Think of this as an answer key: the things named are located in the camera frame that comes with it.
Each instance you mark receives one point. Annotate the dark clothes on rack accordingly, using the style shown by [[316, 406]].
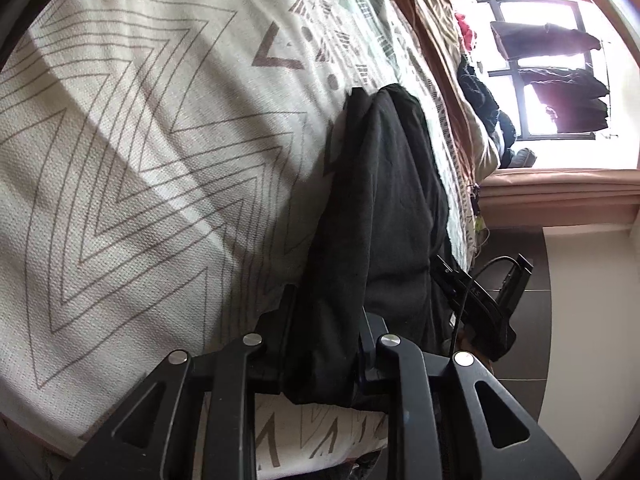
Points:
[[573, 96]]

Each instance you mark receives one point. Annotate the beige brown duvet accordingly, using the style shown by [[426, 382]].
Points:
[[440, 41]]

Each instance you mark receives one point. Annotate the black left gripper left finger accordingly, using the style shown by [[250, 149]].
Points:
[[192, 413]]

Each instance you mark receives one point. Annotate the white green patterned blanket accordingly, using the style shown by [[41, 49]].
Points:
[[164, 164]]

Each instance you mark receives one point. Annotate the black garment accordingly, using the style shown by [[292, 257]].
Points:
[[384, 222]]

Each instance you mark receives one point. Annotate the black clothes pile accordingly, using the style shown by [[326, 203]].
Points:
[[497, 123]]

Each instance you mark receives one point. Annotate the red cloth by window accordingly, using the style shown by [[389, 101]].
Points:
[[467, 33]]

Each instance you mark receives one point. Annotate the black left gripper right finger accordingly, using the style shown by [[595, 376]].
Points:
[[449, 418]]

